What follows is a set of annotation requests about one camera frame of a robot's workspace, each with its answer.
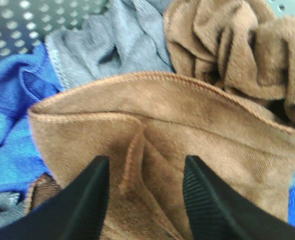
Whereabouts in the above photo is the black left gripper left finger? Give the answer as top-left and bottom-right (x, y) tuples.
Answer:
(0, 156), (110, 240)

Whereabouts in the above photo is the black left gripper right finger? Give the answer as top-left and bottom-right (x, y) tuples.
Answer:
(182, 155), (295, 240)

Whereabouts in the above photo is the brown towel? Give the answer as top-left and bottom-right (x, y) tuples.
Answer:
(28, 72), (295, 240)
(163, 0), (295, 126)

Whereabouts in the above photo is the blue towel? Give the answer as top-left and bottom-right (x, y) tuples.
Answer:
(0, 43), (63, 194)

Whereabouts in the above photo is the crumpled brown towel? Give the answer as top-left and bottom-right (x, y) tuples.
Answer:
(163, 0), (295, 126)

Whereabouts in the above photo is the grey towel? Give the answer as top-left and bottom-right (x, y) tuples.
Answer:
(45, 0), (173, 90)

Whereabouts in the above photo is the white perforated laundry basket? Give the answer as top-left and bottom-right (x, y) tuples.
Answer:
(0, 0), (108, 60)

